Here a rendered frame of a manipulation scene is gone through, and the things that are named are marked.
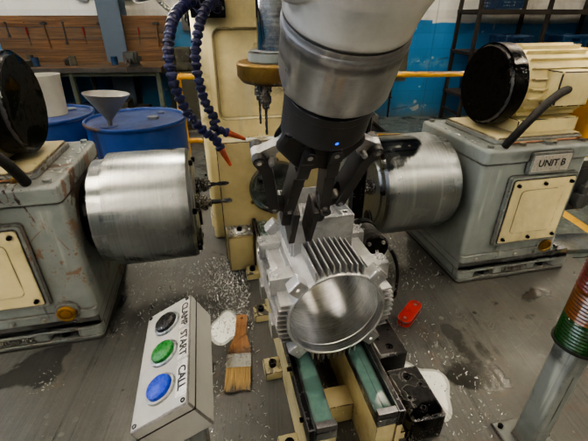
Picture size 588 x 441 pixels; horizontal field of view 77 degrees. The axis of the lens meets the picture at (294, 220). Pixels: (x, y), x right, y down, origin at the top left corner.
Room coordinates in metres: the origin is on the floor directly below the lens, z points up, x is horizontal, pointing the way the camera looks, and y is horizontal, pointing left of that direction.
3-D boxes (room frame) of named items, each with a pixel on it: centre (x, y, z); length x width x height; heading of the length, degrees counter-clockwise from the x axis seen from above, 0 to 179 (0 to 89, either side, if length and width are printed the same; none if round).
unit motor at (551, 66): (0.93, -0.60, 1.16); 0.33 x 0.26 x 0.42; 103
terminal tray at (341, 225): (0.57, -0.03, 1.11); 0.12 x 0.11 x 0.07; 14
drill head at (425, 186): (0.90, -0.30, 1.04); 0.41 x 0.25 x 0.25; 103
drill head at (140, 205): (0.75, 0.37, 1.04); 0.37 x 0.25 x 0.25; 103
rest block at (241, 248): (0.87, 0.15, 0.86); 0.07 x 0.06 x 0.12; 103
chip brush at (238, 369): (0.56, 0.11, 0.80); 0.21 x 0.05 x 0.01; 5
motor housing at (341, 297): (0.53, -0.04, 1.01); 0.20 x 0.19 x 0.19; 14
